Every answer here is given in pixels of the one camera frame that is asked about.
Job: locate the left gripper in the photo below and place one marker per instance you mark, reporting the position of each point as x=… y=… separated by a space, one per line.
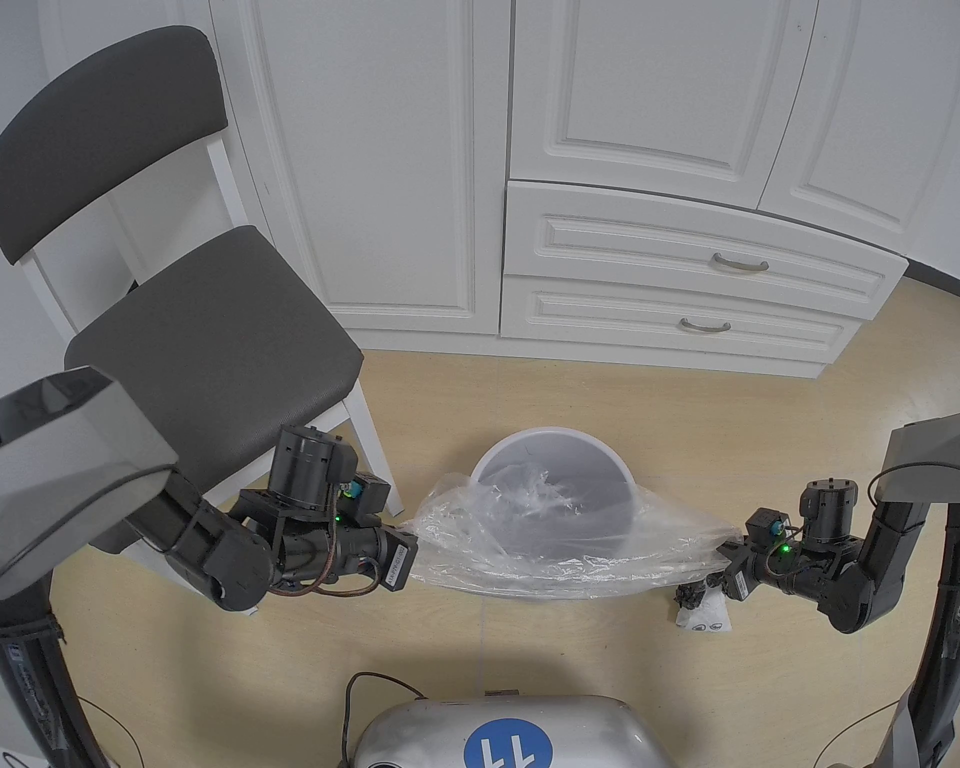
x=360 y=551

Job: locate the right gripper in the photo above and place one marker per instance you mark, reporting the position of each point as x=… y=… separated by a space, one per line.
x=742 y=574

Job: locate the clear plastic bag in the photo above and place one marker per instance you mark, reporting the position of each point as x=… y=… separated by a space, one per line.
x=570 y=559

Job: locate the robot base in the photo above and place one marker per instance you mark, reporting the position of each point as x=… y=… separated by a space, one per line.
x=502 y=735

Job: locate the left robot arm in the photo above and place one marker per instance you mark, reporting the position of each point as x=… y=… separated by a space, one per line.
x=82 y=457

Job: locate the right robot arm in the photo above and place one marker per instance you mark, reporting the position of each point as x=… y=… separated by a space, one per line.
x=885 y=547

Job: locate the crumpled black plastic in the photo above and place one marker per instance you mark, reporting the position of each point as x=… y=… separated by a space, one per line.
x=690 y=595

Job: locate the white trash bin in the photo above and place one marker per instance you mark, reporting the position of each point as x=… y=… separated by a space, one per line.
x=555 y=457

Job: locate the crumpled white paper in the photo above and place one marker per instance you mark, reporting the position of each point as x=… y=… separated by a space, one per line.
x=709 y=616

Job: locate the grey and white chair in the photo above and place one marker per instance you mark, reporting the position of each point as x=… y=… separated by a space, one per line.
x=217 y=337

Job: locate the white wardrobe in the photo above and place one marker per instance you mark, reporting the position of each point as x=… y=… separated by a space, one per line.
x=600 y=150

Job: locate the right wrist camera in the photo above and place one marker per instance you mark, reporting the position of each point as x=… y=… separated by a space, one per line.
x=763 y=525

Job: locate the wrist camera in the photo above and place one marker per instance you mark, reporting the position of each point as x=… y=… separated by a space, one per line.
x=763 y=525
x=369 y=491

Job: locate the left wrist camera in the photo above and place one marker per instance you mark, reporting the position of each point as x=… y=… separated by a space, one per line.
x=369 y=491

